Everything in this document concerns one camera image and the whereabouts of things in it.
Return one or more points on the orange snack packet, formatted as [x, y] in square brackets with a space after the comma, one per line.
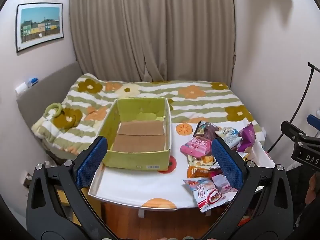
[200, 172]

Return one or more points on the pale pink snack packet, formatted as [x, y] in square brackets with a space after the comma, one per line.
[222, 183]

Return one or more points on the red and white snack packet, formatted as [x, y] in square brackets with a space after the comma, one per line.
[212, 198]

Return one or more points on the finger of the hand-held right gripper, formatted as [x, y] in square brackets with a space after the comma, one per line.
[291, 129]
[314, 122]

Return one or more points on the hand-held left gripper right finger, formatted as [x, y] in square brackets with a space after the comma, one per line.
[226, 165]

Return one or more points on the white pink snack packet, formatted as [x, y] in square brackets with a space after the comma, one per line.
[197, 183]

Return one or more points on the beige curtain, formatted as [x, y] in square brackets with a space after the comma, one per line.
[150, 30]

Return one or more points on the dark brown snack packet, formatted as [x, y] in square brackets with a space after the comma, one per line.
[208, 130]

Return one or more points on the grey padded headboard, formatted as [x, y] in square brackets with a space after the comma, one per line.
[47, 85]

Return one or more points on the white and blue snack packet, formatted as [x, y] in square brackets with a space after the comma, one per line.
[230, 133]

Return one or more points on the purple snack packet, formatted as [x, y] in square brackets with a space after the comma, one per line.
[247, 135]

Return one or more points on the striped floral blanket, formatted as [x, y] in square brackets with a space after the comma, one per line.
[200, 100]

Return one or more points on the framed wall picture of houses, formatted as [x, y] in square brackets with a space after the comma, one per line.
[40, 26]

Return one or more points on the black thin stand rod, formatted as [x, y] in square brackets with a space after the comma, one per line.
[303, 97]

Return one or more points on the green cardboard box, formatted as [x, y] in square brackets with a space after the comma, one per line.
[135, 158]

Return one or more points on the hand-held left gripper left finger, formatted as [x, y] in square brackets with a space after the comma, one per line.
[92, 160]

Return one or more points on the blue and white small object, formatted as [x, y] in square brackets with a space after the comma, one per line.
[33, 82]

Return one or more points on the white wall switch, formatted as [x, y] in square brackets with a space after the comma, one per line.
[21, 88]

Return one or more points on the person's right forearm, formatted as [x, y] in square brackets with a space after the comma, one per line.
[313, 190]

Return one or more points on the yellow biscuit packet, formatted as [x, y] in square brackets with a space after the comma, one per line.
[202, 160]

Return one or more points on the wall power socket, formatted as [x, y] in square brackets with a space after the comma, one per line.
[27, 179]

